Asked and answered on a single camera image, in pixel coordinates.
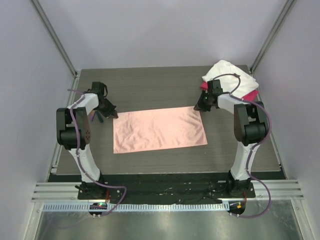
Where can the iridescent purple utensil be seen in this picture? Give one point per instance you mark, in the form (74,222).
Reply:
(92,115)

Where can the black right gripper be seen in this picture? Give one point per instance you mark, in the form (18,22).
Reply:
(203,104)

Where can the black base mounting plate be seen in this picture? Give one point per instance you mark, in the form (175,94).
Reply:
(167,189)

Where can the grey aluminium corner post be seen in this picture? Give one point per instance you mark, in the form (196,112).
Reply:
(275,29)

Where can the dark green handled utensil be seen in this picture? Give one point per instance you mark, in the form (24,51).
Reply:
(99,116)

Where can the pink satin napkin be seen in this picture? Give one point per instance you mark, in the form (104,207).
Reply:
(158,129)

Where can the grey left corner post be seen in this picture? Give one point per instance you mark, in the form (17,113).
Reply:
(53,35)

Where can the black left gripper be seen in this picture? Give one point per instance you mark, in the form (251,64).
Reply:
(111,112)

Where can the white folded cloth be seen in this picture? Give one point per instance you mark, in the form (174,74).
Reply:
(231,77)

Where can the aluminium front rail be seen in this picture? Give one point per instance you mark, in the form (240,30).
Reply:
(66,191)

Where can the magenta folded cloth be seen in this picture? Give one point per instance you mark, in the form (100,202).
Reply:
(249,97)

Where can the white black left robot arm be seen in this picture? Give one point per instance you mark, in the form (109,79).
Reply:
(73,129)

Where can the white slotted cable duct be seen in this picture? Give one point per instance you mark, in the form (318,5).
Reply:
(90,207)

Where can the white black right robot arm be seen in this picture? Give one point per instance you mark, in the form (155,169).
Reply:
(250,128)

